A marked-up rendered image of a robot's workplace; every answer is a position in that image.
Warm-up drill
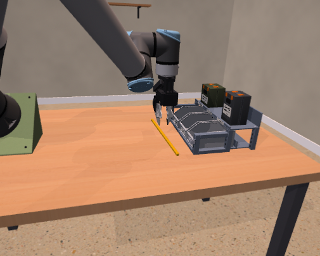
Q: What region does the grey metal rack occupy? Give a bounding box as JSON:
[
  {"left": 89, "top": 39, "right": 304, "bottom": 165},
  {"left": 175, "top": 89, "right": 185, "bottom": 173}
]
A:
[{"left": 170, "top": 98, "right": 263, "bottom": 155}]

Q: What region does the yellow bar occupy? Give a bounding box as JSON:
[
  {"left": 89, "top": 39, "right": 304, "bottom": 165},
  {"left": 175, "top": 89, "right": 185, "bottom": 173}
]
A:
[{"left": 151, "top": 119, "right": 179, "bottom": 156}]

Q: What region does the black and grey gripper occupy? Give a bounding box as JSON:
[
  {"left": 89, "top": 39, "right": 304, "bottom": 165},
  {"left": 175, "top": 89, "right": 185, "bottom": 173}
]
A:
[{"left": 153, "top": 75, "right": 178, "bottom": 125}]

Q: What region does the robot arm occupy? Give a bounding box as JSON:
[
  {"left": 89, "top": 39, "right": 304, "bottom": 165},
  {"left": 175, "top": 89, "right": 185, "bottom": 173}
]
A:
[{"left": 0, "top": 0, "right": 181, "bottom": 138}]

